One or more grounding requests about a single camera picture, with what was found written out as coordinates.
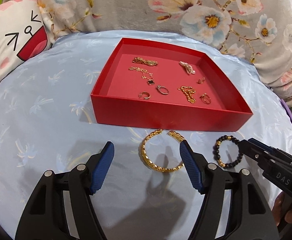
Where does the red open box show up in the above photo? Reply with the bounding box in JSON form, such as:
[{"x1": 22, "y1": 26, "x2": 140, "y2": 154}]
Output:
[{"x1": 91, "y1": 38, "x2": 253, "y2": 132}]

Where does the silver stone ring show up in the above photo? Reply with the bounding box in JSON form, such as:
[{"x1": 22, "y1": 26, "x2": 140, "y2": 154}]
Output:
[{"x1": 156, "y1": 84, "x2": 170, "y2": 96}]

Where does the gold clover chain bracelet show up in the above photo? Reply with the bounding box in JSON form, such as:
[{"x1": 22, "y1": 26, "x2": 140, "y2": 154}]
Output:
[{"x1": 128, "y1": 66, "x2": 156, "y2": 86}]

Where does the gold chain necklace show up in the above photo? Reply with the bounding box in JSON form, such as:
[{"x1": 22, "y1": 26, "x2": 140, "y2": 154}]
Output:
[{"x1": 177, "y1": 85, "x2": 197, "y2": 105}]

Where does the right hand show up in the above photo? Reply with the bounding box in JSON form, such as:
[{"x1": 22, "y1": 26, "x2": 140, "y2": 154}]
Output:
[{"x1": 271, "y1": 191, "x2": 292, "y2": 227}]

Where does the gold ear cuff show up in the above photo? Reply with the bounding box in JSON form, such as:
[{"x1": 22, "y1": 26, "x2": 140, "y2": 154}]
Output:
[{"x1": 138, "y1": 92, "x2": 151, "y2": 100}]

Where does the gold band ring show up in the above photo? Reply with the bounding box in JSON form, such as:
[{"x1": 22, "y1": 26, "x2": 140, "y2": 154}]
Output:
[{"x1": 199, "y1": 93, "x2": 212, "y2": 105}]

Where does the grey floral blanket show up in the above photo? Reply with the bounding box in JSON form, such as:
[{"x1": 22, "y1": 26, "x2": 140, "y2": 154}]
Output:
[{"x1": 3, "y1": 0, "x2": 292, "y2": 100}]

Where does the purple object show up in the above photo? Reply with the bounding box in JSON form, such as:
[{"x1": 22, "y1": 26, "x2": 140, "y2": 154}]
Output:
[{"x1": 280, "y1": 99, "x2": 292, "y2": 123}]

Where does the gold watch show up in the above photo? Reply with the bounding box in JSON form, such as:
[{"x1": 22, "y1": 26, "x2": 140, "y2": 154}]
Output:
[{"x1": 132, "y1": 57, "x2": 158, "y2": 67}]

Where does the cat face pillow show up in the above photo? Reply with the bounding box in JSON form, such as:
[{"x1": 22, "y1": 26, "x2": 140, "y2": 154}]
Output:
[{"x1": 0, "y1": 0, "x2": 49, "y2": 81}]

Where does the black bead bracelet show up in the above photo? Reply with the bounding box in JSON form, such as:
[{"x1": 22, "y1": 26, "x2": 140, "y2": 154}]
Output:
[{"x1": 213, "y1": 135, "x2": 244, "y2": 169}]

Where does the gold braided cuff bangle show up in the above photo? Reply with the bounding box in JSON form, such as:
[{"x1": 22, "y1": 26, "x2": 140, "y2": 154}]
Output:
[{"x1": 139, "y1": 129, "x2": 184, "y2": 173}]

